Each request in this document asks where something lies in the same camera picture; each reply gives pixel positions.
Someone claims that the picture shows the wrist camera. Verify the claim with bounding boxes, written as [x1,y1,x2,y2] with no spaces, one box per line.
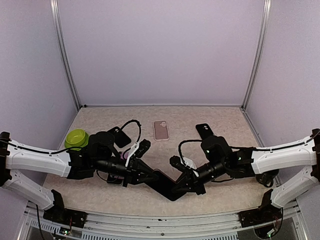
[125,139,151,167]
[169,156,197,172]

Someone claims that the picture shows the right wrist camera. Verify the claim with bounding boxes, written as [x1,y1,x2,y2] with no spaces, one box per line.
[169,156,197,172]

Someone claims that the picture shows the left aluminium frame post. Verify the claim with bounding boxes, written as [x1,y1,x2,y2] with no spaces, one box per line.
[50,0,82,111]

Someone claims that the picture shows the pink phone case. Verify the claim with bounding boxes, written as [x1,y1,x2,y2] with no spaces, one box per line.
[153,120,170,141]

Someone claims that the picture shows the face-up phone under stack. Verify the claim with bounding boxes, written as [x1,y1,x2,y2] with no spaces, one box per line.
[106,174,124,185]

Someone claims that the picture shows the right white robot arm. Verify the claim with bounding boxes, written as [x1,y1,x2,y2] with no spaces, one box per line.
[170,128,320,222]

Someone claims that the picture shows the green bowl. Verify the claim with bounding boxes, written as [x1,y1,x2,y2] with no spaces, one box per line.
[64,128,89,148]

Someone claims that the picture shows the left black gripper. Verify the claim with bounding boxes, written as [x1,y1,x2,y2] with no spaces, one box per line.
[93,156,159,188]

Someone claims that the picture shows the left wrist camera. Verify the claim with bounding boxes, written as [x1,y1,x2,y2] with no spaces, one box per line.
[125,139,151,167]

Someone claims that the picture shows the dark green mug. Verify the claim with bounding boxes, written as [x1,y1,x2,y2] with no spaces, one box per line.
[255,169,279,188]

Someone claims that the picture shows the aluminium frame post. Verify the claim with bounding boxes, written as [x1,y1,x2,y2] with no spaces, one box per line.
[50,0,82,111]
[241,0,272,112]

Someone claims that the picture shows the green plate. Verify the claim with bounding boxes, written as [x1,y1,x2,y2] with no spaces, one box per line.
[64,139,89,151]

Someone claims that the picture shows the right aluminium frame post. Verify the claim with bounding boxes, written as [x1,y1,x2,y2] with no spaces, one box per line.
[241,0,272,112]

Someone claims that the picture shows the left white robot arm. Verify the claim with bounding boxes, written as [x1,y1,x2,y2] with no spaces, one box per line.
[0,131,159,223]

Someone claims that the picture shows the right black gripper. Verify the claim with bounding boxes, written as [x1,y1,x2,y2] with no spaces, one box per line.
[171,158,228,195]

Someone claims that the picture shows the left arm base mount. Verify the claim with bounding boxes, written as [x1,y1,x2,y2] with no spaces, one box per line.
[43,189,88,229]

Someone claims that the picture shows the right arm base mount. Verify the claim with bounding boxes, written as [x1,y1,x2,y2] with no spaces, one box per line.
[238,189,282,228]

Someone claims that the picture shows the black phone case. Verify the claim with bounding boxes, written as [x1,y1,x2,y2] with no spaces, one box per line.
[107,126,132,148]
[195,123,214,140]

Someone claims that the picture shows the front aluminium rail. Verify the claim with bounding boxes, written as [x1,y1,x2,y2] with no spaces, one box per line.
[17,197,308,240]

